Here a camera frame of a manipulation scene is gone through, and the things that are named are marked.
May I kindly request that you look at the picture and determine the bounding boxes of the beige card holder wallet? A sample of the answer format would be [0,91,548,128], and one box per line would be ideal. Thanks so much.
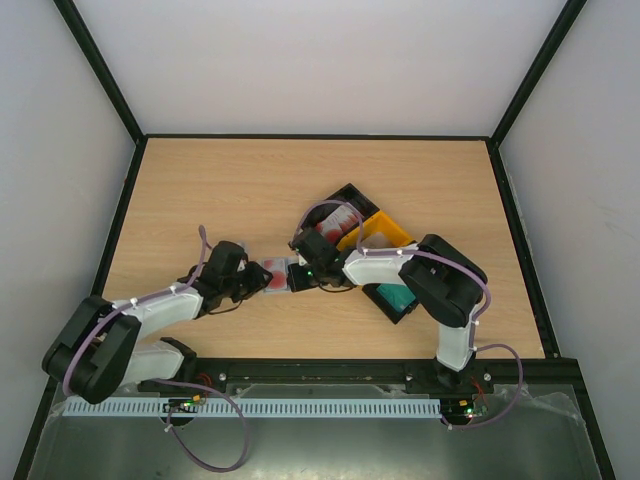
[257,255,294,297]

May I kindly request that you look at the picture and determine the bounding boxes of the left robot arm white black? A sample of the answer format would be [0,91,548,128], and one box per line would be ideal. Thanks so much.
[42,241,273,404]

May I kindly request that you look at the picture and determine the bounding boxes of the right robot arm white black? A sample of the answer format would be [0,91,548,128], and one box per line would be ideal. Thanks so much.
[289,228,491,392]

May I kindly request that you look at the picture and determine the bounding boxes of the stack of red white cards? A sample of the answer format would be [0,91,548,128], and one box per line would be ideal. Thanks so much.
[315,206,359,244]

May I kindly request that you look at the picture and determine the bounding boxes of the black bin with red cards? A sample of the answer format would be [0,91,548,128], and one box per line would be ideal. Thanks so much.
[295,183,379,245]

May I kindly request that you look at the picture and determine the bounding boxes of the white cards in yellow bin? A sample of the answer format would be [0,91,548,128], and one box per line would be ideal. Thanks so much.
[363,231,405,249]

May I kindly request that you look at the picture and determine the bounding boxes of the black bin with teal cards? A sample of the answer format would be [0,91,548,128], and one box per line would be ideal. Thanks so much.
[362,284,419,324]

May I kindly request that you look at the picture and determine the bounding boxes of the teal cards stack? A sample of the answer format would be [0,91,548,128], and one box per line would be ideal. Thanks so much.
[376,284,416,313]

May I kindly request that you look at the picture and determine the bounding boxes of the yellow bin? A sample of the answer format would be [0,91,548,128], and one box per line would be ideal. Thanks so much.
[362,211,414,248]

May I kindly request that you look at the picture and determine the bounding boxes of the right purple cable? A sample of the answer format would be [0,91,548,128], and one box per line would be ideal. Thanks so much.
[292,199,494,326]

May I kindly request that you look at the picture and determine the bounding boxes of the purple cable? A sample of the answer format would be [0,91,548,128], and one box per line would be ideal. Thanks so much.
[292,199,494,326]
[59,224,211,396]

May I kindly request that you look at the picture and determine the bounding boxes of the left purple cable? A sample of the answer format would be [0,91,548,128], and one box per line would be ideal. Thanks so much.
[59,224,211,396]

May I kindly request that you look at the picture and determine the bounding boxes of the black aluminium frame rail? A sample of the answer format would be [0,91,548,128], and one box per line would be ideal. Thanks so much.
[124,355,581,401]

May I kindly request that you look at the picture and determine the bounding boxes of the light blue cable duct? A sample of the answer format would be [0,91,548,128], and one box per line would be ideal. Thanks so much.
[62,397,441,419]

